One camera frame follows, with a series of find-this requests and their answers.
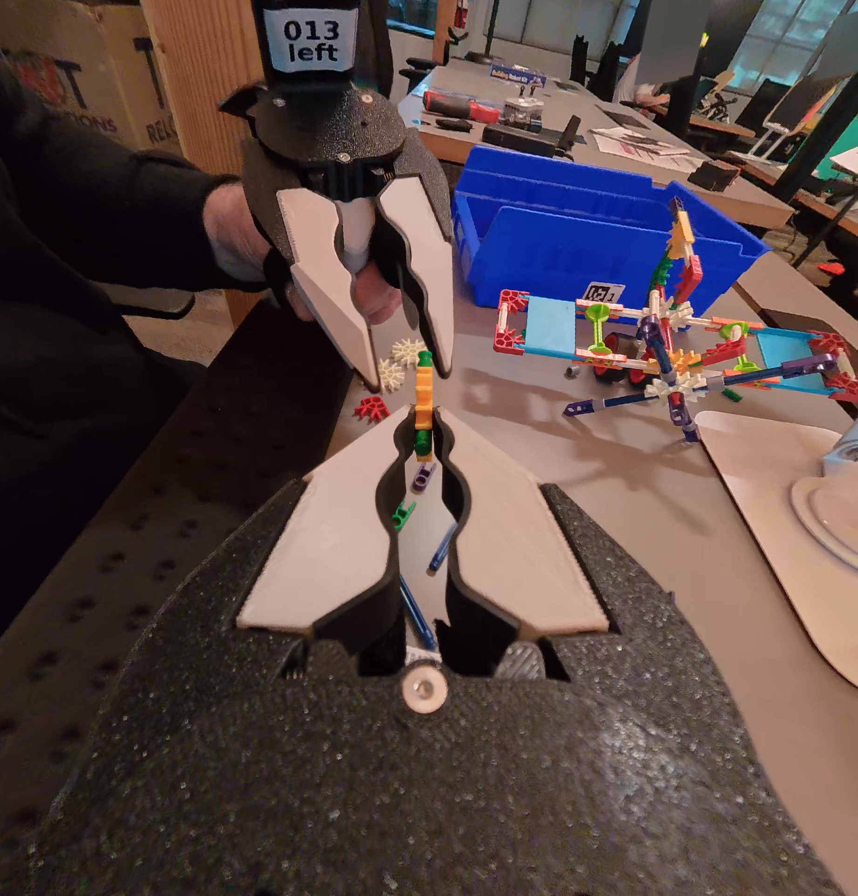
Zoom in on yellow rod with connectors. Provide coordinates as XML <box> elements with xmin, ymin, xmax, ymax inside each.
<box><xmin>414</xmin><ymin>364</ymin><xmax>436</xmax><ymax>465</ymax></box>

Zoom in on red and black hand tool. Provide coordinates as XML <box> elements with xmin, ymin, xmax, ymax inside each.
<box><xmin>422</xmin><ymin>89</ymin><xmax>502</xmax><ymax>126</ymax></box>

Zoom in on wide wooden partition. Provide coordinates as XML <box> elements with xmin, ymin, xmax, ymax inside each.
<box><xmin>141</xmin><ymin>0</ymin><xmax>267</xmax><ymax>330</ymax></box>

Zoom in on person's black jacket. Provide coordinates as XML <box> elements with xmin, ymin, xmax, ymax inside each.
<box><xmin>0</xmin><ymin>279</ymin><xmax>213</xmax><ymax>659</ymax></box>

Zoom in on background table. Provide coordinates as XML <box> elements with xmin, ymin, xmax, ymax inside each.
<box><xmin>398</xmin><ymin>59</ymin><xmax>796</xmax><ymax>231</ymax></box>
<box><xmin>724</xmin><ymin>150</ymin><xmax>858</xmax><ymax>247</ymax></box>

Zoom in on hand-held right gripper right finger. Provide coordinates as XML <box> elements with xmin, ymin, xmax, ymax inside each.
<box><xmin>433</xmin><ymin>405</ymin><xmax>611</xmax><ymax>637</ymax></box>

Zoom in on brown cardboard box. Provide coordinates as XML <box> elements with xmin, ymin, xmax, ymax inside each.
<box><xmin>0</xmin><ymin>0</ymin><xmax>187</xmax><ymax>156</ymax></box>

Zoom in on loose white papers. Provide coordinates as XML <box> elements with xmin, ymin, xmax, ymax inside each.
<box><xmin>588</xmin><ymin>124</ymin><xmax>692</xmax><ymax>167</ymax></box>

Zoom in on person's left hand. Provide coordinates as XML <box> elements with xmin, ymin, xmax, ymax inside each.
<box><xmin>203</xmin><ymin>182</ymin><xmax>404</xmax><ymax>327</ymax></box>

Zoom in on black office chair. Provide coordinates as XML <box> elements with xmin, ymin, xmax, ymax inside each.
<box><xmin>569</xmin><ymin>33</ymin><xmax>641</xmax><ymax>104</ymax></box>

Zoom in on colourful construction toy model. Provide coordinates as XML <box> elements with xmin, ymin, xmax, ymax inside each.
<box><xmin>492</xmin><ymin>199</ymin><xmax>857</xmax><ymax>444</ymax></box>

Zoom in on black small box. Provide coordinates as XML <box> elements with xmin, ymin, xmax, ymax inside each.
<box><xmin>689</xmin><ymin>159</ymin><xmax>742</xmax><ymax>191</ymax></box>

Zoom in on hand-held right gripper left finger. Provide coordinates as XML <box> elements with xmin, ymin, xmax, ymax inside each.
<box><xmin>237</xmin><ymin>405</ymin><xmax>419</xmax><ymax>635</ymax></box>

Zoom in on person's left forearm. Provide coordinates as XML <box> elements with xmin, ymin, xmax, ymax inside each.
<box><xmin>0</xmin><ymin>49</ymin><xmax>245</xmax><ymax>302</ymax></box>

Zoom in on white metal stand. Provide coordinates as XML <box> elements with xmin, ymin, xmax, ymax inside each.
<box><xmin>694</xmin><ymin>409</ymin><xmax>858</xmax><ymax>698</ymax></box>

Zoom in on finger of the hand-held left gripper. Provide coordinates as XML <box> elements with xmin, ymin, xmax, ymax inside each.
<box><xmin>376</xmin><ymin>175</ymin><xmax>457</xmax><ymax>380</ymax></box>
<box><xmin>275</xmin><ymin>187</ymin><xmax>384</xmax><ymax>394</ymax></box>

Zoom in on small grey box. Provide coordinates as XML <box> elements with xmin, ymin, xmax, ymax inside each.
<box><xmin>502</xmin><ymin>96</ymin><xmax>545</xmax><ymax>132</ymax></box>

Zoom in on black rectangular bar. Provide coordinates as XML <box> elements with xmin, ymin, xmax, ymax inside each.
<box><xmin>483</xmin><ymin>124</ymin><xmax>564</xmax><ymax>159</ymax></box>

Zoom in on blue plastic bin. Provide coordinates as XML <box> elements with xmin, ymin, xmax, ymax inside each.
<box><xmin>452</xmin><ymin>145</ymin><xmax>772</xmax><ymax>311</ymax></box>

